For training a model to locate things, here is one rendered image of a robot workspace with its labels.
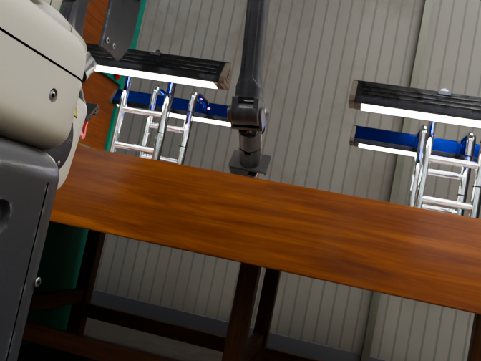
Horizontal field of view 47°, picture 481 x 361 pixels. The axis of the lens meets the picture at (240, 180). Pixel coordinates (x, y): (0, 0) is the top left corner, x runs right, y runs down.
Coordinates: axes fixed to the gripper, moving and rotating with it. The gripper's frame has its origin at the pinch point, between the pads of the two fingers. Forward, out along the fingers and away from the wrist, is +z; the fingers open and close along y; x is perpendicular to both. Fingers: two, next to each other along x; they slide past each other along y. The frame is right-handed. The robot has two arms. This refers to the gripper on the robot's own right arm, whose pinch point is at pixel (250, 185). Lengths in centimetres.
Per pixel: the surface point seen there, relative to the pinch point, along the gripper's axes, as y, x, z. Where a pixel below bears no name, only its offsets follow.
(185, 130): 35, -41, 21
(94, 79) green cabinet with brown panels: 91, -76, 32
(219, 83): 14.8, -21.6, -16.2
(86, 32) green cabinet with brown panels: 92, -79, 11
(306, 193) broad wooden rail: -17.9, 20.5, -22.3
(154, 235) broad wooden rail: 13.3, 32.1, -12.1
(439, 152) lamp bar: -54, -56, 24
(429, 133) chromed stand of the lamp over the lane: -46, -31, -3
